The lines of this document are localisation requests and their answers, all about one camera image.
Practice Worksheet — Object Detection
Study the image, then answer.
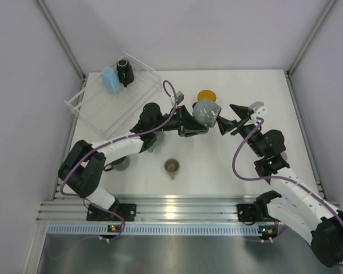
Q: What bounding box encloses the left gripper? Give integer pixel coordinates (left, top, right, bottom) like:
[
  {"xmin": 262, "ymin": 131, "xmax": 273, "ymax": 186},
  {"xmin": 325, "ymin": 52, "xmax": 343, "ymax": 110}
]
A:
[{"xmin": 151, "ymin": 105, "xmax": 208, "ymax": 138}]

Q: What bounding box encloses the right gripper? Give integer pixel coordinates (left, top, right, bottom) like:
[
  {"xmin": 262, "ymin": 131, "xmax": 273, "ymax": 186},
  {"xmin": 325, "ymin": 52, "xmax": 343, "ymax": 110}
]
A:
[{"xmin": 214, "ymin": 104, "xmax": 265, "ymax": 158}]

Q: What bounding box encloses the grey blue glazed mug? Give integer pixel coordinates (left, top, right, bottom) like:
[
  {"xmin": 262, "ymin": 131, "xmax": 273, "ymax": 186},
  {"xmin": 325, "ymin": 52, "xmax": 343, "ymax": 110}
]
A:
[{"xmin": 192, "ymin": 99, "xmax": 222, "ymax": 128}]

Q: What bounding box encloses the yellow enamel mug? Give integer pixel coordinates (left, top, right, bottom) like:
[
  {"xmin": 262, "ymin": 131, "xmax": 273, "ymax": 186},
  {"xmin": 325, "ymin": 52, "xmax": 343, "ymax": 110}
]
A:
[{"xmin": 192, "ymin": 90, "xmax": 217, "ymax": 107}]

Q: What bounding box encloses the black mug white inside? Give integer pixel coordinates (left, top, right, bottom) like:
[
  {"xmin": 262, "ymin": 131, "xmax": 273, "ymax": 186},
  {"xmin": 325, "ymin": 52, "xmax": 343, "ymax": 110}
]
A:
[{"xmin": 116, "ymin": 59, "xmax": 134, "ymax": 87}]

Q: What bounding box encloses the light blue cup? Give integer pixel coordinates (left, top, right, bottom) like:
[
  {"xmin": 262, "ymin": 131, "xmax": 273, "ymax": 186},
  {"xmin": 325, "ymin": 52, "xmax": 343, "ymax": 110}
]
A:
[{"xmin": 102, "ymin": 67, "xmax": 121, "ymax": 94}]

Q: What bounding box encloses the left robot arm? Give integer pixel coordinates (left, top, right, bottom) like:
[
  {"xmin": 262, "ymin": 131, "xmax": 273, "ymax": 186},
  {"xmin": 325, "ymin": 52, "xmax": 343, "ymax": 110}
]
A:
[{"xmin": 58, "ymin": 103, "xmax": 208, "ymax": 220}]

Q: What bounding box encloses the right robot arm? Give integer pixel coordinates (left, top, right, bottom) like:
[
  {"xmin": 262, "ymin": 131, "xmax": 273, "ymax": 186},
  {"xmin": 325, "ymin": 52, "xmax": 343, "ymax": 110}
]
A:
[{"xmin": 217, "ymin": 102, "xmax": 343, "ymax": 268}]

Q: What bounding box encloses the clear acrylic dish rack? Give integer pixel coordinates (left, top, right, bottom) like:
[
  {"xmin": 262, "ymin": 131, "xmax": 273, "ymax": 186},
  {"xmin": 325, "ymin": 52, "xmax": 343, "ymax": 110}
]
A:
[{"xmin": 65, "ymin": 52, "xmax": 162, "ymax": 139}]

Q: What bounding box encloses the teal speckled ceramic mug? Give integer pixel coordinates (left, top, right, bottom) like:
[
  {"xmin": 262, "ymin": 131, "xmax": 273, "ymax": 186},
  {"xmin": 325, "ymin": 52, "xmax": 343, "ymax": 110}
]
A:
[{"xmin": 148, "ymin": 131, "xmax": 165, "ymax": 153}]

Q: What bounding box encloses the small grey beige cup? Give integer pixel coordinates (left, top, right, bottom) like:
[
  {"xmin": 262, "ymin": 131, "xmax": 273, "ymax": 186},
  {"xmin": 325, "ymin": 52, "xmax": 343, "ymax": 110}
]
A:
[{"xmin": 163, "ymin": 158, "xmax": 180, "ymax": 180}]

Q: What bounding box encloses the dark green mug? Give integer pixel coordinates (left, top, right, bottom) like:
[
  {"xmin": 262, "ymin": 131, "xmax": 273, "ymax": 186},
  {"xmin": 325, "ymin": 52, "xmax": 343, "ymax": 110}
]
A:
[{"xmin": 103, "ymin": 156, "xmax": 130, "ymax": 172}]

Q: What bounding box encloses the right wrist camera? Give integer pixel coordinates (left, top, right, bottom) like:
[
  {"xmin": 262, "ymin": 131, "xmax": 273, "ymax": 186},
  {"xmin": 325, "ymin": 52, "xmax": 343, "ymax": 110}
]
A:
[{"xmin": 248, "ymin": 101, "xmax": 268, "ymax": 123}]

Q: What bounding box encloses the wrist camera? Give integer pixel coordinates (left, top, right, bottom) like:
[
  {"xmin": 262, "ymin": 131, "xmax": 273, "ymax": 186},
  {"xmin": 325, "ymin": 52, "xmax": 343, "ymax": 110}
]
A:
[
  {"xmin": 170, "ymin": 91, "xmax": 185, "ymax": 106},
  {"xmin": 248, "ymin": 101, "xmax": 268, "ymax": 123}
]

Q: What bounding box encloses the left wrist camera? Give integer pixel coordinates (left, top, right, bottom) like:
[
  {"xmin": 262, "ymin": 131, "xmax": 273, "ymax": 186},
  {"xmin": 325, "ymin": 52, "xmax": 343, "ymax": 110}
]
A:
[{"xmin": 170, "ymin": 91, "xmax": 185, "ymax": 106}]

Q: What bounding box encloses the aluminium mounting rail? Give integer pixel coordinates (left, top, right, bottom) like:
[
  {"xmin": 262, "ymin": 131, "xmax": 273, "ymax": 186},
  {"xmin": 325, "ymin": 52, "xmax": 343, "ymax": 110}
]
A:
[{"xmin": 35, "ymin": 195, "xmax": 257, "ymax": 223}]

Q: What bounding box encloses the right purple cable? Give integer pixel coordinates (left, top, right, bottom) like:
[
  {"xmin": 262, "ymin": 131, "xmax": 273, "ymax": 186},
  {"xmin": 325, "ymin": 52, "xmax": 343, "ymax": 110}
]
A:
[{"xmin": 232, "ymin": 117, "xmax": 343, "ymax": 266}]

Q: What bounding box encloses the purple cable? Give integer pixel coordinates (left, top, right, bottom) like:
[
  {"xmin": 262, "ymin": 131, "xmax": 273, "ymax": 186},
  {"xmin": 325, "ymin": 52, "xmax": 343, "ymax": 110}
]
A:
[
  {"xmin": 59, "ymin": 80, "xmax": 178, "ymax": 198},
  {"xmin": 232, "ymin": 117, "xmax": 343, "ymax": 266}
]

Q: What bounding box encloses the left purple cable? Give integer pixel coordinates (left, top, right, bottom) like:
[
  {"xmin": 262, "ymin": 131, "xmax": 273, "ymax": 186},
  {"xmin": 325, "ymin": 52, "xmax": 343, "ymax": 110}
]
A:
[{"xmin": 59, "ymin": 80, "xmax": 178, "ymax": 198}]

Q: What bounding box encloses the perforated cable tray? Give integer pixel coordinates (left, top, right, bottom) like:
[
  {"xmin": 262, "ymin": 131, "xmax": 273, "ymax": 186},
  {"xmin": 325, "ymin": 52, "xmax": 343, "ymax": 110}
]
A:
[{"xmin": 47, "ymin": 223, "xmax": 265, "ymax": 236}]

